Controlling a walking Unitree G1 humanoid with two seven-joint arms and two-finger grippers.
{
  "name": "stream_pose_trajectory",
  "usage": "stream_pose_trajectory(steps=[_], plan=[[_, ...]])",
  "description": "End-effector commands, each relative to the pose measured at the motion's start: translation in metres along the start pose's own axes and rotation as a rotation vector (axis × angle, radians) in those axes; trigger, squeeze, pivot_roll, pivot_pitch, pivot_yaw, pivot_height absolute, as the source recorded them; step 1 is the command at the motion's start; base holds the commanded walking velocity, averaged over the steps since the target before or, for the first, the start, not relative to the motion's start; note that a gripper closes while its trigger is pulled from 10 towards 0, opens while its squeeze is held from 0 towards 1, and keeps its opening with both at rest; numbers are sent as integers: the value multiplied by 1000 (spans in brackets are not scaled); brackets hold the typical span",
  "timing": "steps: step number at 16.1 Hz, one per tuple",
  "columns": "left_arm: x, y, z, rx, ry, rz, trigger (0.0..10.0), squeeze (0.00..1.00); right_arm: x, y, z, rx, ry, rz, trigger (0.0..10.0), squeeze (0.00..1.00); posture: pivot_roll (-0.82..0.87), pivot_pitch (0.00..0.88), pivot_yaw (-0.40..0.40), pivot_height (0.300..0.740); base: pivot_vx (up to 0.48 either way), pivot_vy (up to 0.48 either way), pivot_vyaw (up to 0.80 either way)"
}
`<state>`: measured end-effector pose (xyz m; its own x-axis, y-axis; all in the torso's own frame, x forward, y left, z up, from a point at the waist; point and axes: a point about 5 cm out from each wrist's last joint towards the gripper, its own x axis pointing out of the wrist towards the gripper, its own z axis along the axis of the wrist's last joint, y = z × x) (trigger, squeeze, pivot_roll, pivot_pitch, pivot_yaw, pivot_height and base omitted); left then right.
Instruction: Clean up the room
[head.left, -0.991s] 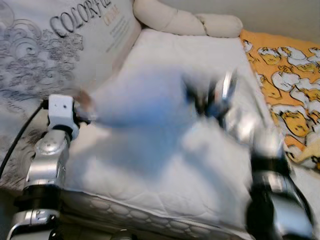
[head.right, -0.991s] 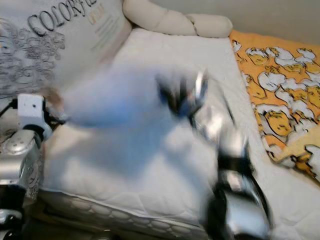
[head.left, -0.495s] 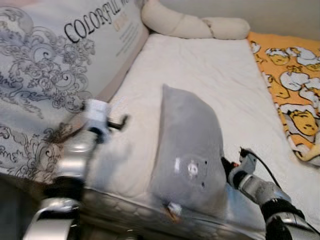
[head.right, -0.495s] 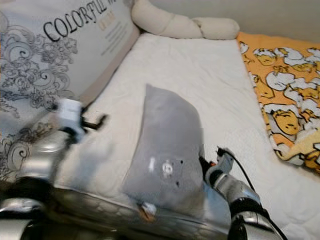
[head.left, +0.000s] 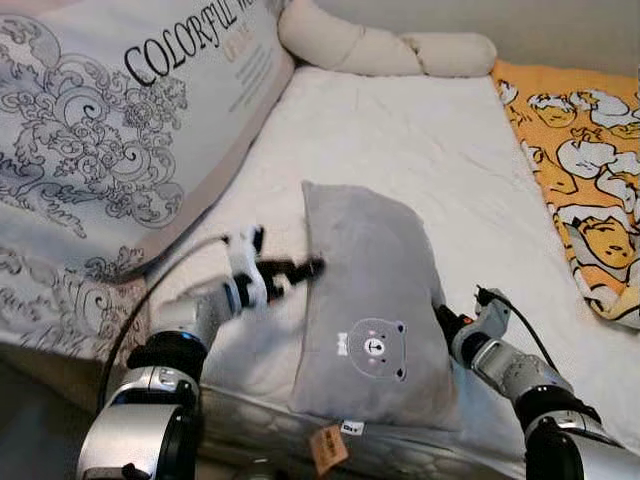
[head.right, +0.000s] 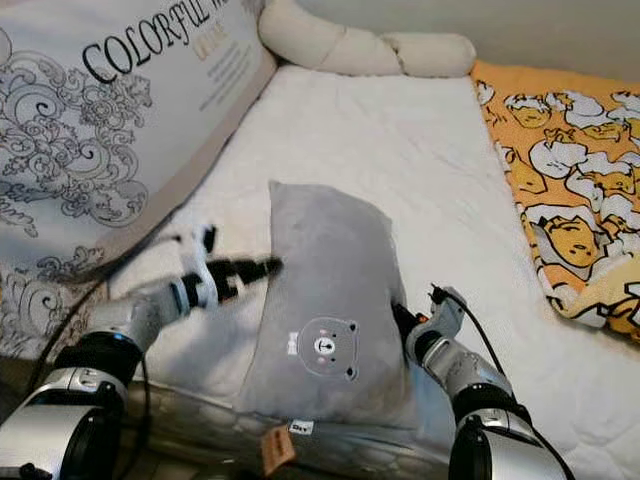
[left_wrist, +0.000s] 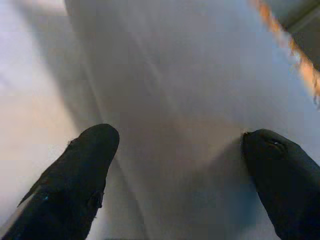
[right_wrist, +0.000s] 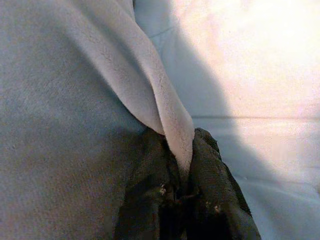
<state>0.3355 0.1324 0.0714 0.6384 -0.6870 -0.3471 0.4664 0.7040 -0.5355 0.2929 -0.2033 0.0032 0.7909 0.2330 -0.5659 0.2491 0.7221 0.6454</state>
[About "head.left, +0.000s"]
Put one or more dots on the grey bear print pillow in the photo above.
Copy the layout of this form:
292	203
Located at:
370	290

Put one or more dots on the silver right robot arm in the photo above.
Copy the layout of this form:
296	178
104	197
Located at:
530	375

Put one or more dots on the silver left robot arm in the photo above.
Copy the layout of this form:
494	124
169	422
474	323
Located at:
185	320

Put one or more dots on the white quilted mattress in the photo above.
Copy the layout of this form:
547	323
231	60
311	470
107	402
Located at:
440	160

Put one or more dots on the orange yellow cartoon blanket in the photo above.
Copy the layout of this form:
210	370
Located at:
585	180

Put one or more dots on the white ornament print cushion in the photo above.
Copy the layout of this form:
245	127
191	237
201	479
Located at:
50	305

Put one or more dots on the cream twisted bolster pillow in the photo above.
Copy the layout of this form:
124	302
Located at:
350	45

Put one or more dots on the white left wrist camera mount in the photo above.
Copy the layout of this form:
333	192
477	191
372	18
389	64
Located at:
243	262

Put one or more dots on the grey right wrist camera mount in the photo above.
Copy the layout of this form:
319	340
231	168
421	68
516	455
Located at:
493	322

